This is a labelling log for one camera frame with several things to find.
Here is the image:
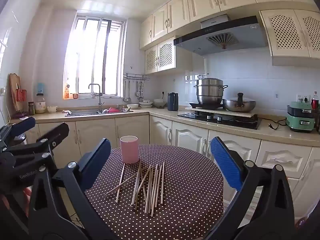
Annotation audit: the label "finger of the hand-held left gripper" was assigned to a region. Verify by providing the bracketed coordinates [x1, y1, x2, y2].
[5, 122, 70, 170]
[0, 117, 36, 148]

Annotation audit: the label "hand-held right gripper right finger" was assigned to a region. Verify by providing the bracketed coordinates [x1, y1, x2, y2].
[204, 137, 295, 240]

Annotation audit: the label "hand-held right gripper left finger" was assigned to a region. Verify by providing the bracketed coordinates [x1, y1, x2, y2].
[28, 138, 118, 240]

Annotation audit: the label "pink cup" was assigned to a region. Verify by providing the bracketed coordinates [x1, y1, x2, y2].
[120, 135, 139, 164]

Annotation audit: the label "bunch of wooden chopsticks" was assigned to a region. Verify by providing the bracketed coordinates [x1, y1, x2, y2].
[104, 161, 165, 217]

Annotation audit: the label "hanging metal utensils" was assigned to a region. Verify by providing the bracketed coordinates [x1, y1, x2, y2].
[135, 81, 145, 100]

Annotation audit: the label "clear jar with label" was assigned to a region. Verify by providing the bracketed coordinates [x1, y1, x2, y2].
[35, 94, 47, 114]

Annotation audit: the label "steel kitchen sink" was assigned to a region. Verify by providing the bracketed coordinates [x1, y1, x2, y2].
[64, 107, 134, 117]

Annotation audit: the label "black gas stove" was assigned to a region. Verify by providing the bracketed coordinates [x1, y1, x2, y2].
[177, 111, 262, 130]

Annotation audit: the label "wooden cutting board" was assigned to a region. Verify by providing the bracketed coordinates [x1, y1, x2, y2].
[9, 73, 23, 112]

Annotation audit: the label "light stone board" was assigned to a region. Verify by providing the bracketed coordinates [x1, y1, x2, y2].
[185, 106, 258, 117]

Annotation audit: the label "metal sink faucet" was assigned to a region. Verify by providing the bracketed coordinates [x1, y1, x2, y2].
[88, 83, 104, 112]

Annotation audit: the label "steel wok with lid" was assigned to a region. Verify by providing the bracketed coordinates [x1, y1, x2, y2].
[222, 92, 257, 113]

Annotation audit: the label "black induction cooker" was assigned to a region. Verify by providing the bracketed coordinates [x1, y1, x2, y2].
[189, 102, 224, 110]

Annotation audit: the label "steel steamer pot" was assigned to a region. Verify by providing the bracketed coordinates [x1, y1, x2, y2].
[194, 73, 229, 105]

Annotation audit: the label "dark blue kettle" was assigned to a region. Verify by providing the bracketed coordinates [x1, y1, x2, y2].
[167, 92, 179, 112]

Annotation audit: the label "barred kitchen window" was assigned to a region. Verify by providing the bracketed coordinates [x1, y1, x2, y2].
[63, 12, 125, 100]

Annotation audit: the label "green electric cooker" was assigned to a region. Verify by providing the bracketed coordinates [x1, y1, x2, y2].
[285, 101, 316, 132]

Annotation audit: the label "cream lattice door cabinet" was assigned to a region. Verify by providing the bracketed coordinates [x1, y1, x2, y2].
[259, 9, 320, 67]
[144, 36, 177, 75]

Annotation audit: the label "grey range hood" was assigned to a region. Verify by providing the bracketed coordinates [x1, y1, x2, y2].
[173, 14, 268, 56]

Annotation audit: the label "cream upper cabinets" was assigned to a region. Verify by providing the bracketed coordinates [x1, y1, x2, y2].
[139, 0, 320, 50]

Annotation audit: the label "black power cable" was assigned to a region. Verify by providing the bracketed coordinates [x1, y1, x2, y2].
[257, 117, 288, 130]

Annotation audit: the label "metal wall utensil rack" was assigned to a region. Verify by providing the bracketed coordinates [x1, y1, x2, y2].
[123, 73, 150, 81]

